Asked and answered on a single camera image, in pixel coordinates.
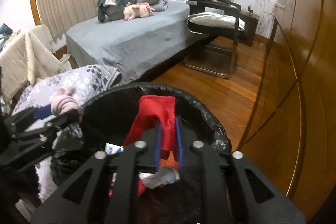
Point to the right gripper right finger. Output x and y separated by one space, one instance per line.
232 189

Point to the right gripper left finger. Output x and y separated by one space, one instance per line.
103 190

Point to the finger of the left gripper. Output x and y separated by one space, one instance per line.
43 112

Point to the pink sock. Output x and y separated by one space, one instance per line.
63 102

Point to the white blue box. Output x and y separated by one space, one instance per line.
111 149

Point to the grey sock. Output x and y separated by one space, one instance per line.
164 176

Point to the red sock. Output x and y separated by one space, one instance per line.
155 113

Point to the orange mesh net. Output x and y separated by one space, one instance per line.
169 162

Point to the black lined trash bin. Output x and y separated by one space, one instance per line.
108 118

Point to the grey floral quilt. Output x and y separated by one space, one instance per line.
88 81

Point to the beige quilt on rack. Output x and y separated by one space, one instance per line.
28 59

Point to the wooden wardrobe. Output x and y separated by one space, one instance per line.
290 135

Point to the grey bed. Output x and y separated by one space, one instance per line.
133 47

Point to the pink plush pig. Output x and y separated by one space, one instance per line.
138 10

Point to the dark wooden nightstand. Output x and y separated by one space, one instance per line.
251 21

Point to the black cantilever chair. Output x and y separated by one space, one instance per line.
214 60

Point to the silver chair cushion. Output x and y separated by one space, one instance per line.
211 19

